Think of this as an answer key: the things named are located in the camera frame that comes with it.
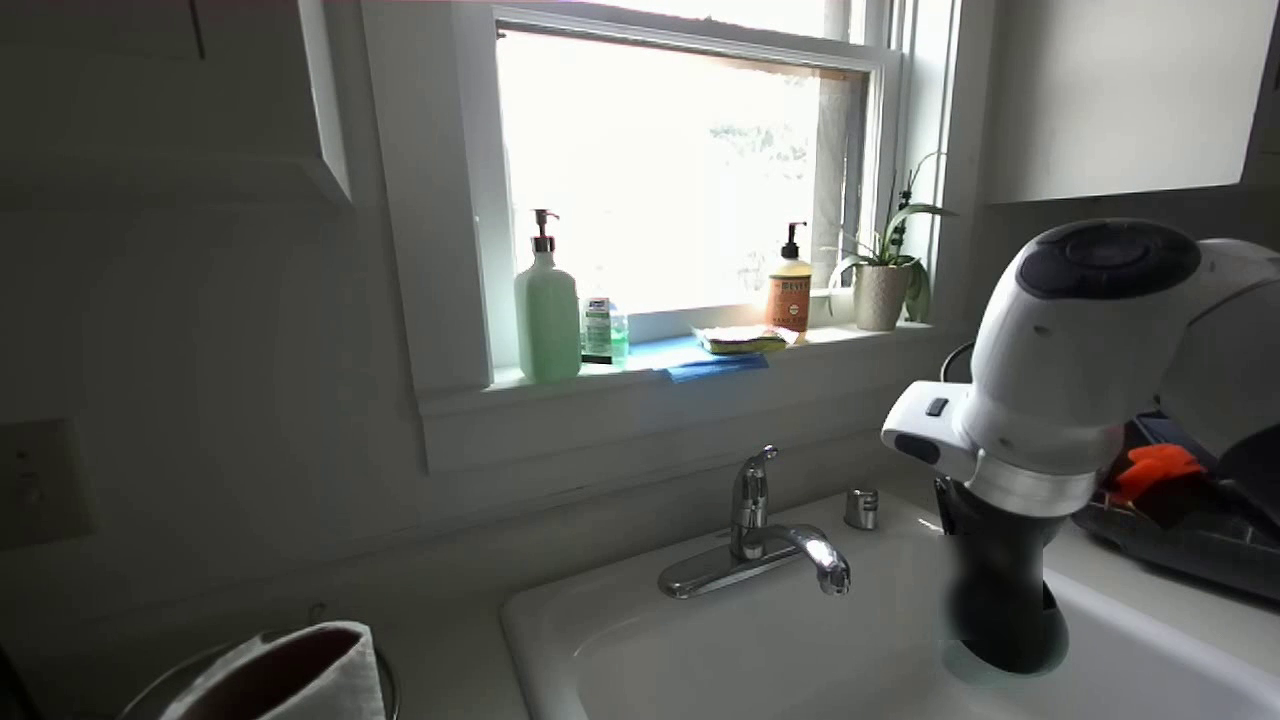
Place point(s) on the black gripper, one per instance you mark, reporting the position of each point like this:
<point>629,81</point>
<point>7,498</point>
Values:
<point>1003,534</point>

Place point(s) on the teal plastic cup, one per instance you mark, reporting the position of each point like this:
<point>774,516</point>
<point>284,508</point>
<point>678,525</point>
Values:
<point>1007,641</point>

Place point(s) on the chrome sink faucet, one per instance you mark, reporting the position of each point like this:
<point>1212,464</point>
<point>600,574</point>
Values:
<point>763,540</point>

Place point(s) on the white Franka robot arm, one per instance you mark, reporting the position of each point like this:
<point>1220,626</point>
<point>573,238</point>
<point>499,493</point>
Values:
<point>1104,362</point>

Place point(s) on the white kitchen sink basin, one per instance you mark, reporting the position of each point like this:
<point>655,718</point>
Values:
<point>744,666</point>

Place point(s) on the potted orchid plant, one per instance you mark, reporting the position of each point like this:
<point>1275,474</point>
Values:
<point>880,281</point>

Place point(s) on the yellow sponge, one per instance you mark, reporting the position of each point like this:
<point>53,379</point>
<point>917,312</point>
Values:
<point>743,342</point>

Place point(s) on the amber soap pump bottle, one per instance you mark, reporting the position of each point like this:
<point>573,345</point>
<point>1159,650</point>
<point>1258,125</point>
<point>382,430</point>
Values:
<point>788,293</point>

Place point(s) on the small green jar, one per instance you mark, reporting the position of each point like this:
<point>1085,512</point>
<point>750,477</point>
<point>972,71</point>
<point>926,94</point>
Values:
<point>600,332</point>

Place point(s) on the white upper cabinet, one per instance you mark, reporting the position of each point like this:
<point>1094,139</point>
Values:
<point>1135,94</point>
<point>161,94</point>

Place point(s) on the green soap pump bottle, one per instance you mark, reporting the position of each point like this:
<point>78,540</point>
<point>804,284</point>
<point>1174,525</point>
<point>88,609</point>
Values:
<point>550,321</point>

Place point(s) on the white framed window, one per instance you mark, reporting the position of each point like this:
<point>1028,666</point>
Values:
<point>666,162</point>

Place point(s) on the steel canister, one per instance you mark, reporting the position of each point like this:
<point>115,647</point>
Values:
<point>147,695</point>

